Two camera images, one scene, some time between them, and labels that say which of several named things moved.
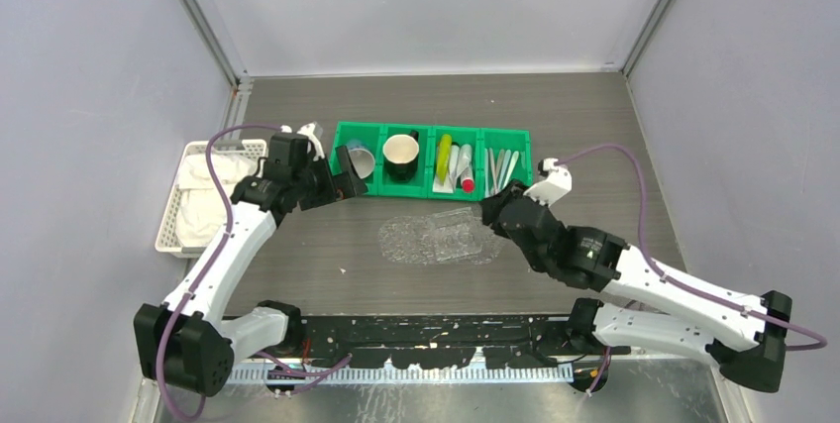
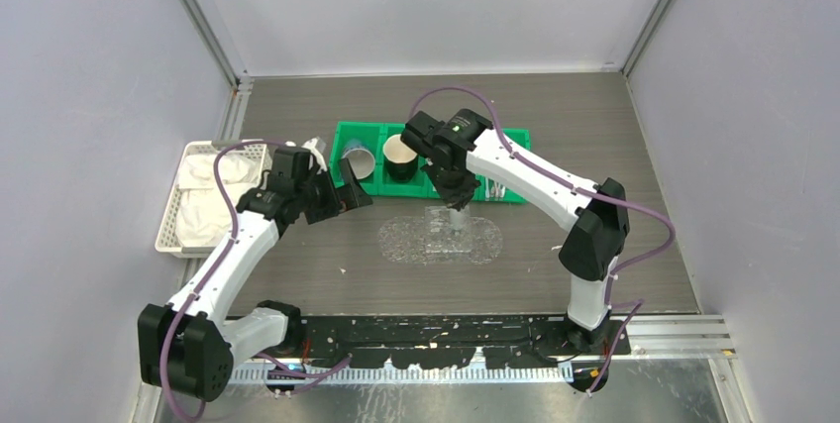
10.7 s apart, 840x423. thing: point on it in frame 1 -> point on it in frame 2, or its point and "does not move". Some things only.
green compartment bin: [433, 162] does not move
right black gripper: [490, 204] -> [454, 197]
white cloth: [201, 210] does not move
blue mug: [363, 158] does not move
